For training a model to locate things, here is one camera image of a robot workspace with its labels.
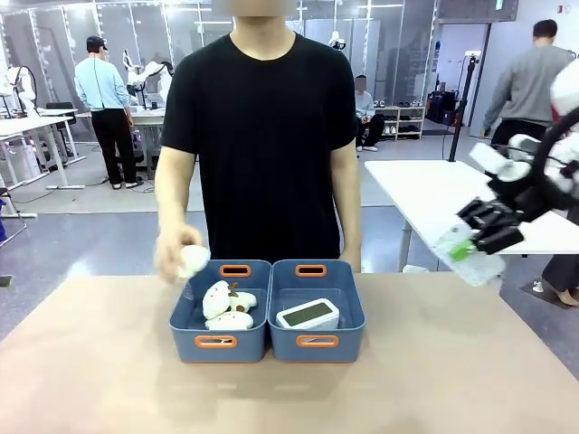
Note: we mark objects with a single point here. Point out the blue metal-frame chair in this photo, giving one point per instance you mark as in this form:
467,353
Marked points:
2,226

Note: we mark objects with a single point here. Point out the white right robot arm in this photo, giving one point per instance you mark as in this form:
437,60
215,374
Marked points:
567,86

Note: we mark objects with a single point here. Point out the seated person in background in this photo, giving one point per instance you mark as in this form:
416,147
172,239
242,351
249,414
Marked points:
364,106

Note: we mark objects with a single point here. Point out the grey background table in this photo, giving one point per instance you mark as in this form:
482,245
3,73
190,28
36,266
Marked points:
149,119

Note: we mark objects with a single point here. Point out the white power strip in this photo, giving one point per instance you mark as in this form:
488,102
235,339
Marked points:
65,186

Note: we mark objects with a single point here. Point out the person's right forearm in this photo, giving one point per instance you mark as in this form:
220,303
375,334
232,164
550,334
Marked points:
174,203

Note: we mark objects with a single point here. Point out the black office chair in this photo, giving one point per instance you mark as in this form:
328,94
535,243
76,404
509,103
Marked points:
63,135

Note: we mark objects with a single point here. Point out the white shoe rack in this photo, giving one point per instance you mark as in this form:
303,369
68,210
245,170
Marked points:
407,119

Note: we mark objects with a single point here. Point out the person in black t-shirt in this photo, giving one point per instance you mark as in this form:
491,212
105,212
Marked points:
258,135

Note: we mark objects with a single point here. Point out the white hanging headset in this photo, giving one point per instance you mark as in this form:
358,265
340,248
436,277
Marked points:
337,40

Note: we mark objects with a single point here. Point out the white side table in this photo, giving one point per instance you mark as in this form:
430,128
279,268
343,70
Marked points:
429,190

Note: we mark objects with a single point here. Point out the clear plastic packet green label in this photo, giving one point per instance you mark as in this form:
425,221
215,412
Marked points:
479,271

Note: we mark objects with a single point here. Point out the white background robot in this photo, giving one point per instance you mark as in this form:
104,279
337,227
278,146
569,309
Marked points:
151,72
20,86

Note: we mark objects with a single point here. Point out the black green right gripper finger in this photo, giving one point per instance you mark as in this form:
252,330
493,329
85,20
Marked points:
500,238
486,212

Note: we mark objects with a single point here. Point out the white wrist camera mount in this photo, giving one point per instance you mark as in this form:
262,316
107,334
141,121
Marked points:
502,163

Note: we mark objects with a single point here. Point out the person's right hand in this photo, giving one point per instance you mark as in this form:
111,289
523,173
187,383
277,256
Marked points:
167,253

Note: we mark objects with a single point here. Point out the white digital clock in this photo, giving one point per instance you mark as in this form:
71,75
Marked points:
307,314

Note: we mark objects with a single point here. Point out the person's left hand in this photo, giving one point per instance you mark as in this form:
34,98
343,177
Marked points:
354,257

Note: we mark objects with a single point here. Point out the white cloud plush toy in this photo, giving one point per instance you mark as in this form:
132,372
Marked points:
215,300
246,299
194,262

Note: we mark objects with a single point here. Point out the person's left forearm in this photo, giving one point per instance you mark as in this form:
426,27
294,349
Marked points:
349,217

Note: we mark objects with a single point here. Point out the white desk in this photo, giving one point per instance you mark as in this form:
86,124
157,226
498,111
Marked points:
54,111
27,126

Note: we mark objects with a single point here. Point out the black tripod stand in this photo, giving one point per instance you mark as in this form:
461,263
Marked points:
462,104

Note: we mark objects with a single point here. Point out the black suitcase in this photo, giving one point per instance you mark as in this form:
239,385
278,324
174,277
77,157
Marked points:
441,108

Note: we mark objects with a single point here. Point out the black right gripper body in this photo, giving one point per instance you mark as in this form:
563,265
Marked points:
527,196

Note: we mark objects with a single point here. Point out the man in light blue shirt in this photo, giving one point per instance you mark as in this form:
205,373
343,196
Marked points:
97,81

